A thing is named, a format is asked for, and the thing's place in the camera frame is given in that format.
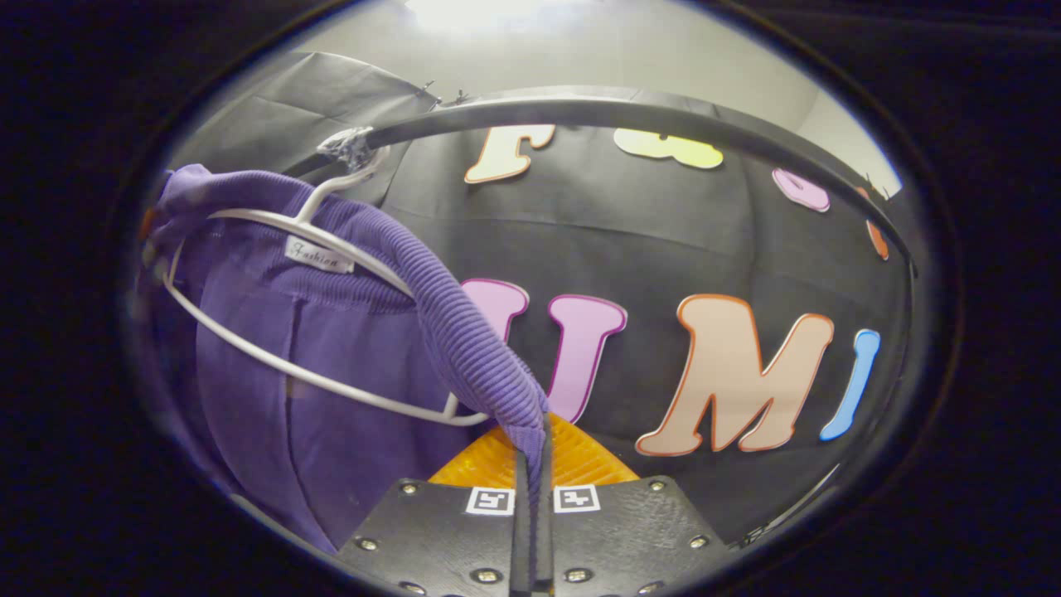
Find black clothes rack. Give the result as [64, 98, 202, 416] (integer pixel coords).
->
[282, 95, 919, 279]

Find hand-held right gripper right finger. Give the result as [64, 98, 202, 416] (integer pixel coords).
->
[530, 413, 730, 597]

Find white clothes hanger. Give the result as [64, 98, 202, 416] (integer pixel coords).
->
[162, 124, 492, 429]

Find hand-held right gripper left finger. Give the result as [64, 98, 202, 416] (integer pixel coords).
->
[336, 425, 531, 597]

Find purple knit shirt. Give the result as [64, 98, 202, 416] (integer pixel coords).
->
[137, 163, 552, 555]

